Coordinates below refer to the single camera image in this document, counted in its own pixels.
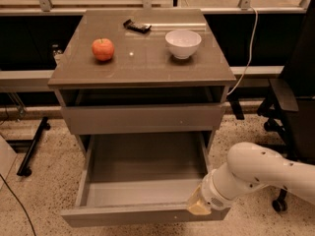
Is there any grey drawer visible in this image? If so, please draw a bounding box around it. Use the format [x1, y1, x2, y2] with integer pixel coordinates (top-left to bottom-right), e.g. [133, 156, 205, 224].
[61, 132, 228, 227]
[61, 88, 224, 135]

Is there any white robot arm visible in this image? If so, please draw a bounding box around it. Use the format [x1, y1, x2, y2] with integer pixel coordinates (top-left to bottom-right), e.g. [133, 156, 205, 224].
[187, 143, 315, 215]

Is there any grey top drawer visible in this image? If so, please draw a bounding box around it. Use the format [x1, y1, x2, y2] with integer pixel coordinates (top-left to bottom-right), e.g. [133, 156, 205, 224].
[61, 88, 224, 135]

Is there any grey drawer cabinet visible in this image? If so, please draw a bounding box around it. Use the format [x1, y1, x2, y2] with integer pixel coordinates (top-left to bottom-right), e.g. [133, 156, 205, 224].
[48, 9, 235, 149]

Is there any black office chair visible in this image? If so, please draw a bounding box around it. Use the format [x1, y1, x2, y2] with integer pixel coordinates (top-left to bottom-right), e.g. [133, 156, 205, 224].
[258, 0, 315, 212]

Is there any white ceramic bowl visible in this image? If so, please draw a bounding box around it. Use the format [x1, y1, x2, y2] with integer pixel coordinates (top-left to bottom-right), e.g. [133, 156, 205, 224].
[165, 29, 202, 59]

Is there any black wheeled stand leg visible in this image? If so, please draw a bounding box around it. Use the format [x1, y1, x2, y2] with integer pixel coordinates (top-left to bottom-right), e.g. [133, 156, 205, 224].
[17, 117, 50, 177]

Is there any red apple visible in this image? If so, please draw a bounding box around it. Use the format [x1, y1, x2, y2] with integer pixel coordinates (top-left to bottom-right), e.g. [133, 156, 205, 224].
[92, 38, 114, 61]

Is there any white hanging cable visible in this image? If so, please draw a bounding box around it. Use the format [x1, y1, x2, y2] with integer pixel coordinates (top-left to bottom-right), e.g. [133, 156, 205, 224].
[225, 7, 259, 97]

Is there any black floor cable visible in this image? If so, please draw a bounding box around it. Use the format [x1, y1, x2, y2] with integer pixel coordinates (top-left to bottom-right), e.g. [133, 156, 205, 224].
[0, 174, 37, 236]

